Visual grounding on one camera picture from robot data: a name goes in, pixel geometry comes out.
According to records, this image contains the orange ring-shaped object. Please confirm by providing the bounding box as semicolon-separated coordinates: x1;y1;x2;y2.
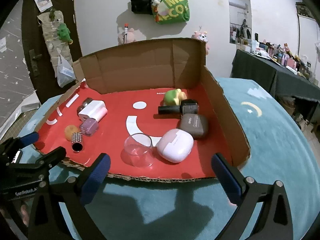
64;125;80;141

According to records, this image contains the brown eyeshadow case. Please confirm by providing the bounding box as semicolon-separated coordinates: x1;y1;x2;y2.
178;114;209;139

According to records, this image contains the black nail polish bottle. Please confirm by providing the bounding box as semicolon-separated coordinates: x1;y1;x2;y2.
158;99;199;115

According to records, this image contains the pink bear plush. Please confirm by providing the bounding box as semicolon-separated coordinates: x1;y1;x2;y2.
191;31;210;55

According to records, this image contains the white plastic bag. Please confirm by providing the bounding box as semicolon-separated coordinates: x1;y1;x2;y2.
57;55;76;88

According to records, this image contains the white charger cube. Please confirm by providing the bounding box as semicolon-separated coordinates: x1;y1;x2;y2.
78;100;107;122

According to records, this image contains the purple square bottle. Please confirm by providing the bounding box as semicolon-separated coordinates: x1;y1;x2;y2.
79;118;99;137

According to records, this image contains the green frog plush hanging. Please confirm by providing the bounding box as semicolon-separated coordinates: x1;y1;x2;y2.
57;23;73;44

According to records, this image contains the glass bottle brown round cap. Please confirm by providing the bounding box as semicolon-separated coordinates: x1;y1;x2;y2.
76;98;93;115

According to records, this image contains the red Miniso paper sheet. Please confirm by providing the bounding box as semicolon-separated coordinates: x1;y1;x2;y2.
35;83;232;179

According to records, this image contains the person's left hand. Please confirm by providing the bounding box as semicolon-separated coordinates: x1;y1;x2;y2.
20;202;30;226

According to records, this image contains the green duck toy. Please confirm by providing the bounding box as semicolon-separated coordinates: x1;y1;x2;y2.
163;88;187;106

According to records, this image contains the green tote bag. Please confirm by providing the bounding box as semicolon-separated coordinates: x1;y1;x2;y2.
150;0;190;24

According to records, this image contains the clear glass cup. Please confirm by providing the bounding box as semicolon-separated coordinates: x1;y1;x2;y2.
124;133;153;168

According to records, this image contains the teal blanket table cover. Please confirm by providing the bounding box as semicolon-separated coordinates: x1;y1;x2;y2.
20;78;319;239

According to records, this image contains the pink white earbud case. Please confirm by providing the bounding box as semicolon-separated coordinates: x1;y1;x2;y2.
156;128;194;164

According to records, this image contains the brown cardboard box tray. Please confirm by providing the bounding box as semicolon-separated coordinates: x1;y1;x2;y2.
35;38;250;182

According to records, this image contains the dark cloth covered table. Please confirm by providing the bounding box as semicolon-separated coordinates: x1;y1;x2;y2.
231;49;319;103

